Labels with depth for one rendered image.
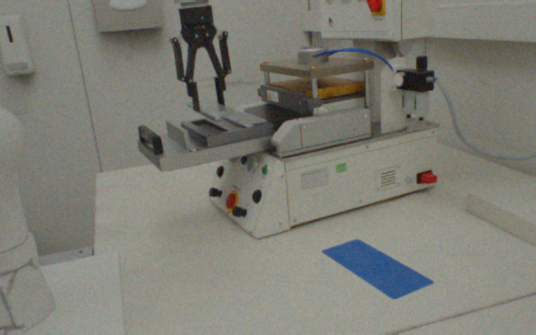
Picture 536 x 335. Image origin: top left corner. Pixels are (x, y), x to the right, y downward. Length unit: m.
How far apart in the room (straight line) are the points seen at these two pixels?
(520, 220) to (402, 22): 0.51
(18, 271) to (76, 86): 1.80
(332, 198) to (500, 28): 0.67
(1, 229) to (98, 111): 1.81
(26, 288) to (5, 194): 0.17
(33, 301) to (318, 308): 0.49
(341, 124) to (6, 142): 0.72
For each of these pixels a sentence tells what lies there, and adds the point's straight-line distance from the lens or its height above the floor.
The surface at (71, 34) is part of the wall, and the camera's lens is 2.66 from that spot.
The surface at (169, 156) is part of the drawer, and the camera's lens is 1.11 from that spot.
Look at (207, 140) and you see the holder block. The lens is 1.13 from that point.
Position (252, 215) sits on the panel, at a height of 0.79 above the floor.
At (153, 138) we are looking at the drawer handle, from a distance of 1.13.
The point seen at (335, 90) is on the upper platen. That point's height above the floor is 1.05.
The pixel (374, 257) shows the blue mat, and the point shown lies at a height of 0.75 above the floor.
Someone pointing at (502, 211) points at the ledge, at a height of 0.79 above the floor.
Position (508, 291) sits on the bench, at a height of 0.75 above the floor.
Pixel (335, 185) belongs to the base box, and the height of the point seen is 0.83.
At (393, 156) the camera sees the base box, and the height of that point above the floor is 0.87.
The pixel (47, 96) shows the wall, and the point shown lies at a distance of 2.70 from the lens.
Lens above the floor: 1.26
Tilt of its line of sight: 18 degrees down
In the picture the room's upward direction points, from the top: 5 degrees counter-clockwise
